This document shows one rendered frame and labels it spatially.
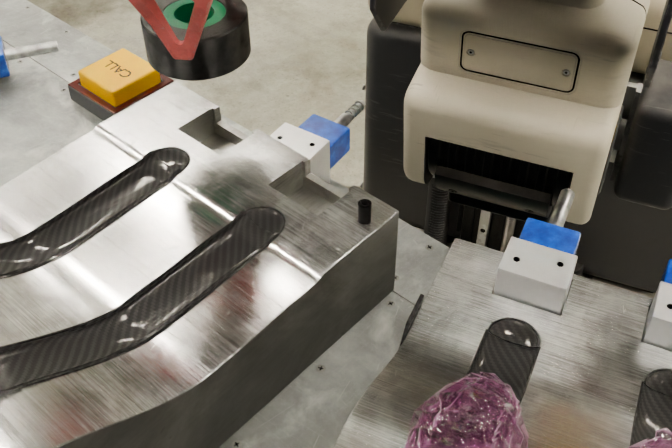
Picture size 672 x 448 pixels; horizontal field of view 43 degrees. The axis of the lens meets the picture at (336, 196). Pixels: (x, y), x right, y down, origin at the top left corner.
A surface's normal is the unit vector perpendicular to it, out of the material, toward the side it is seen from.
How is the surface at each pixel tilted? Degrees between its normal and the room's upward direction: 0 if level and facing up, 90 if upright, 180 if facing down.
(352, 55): 0
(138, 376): 22
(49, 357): 28
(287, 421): 0
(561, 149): 98
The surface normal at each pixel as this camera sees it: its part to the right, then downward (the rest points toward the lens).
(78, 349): 0.36, -0.85
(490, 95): -0.06, -0.64
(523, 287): -0.41, 0.62
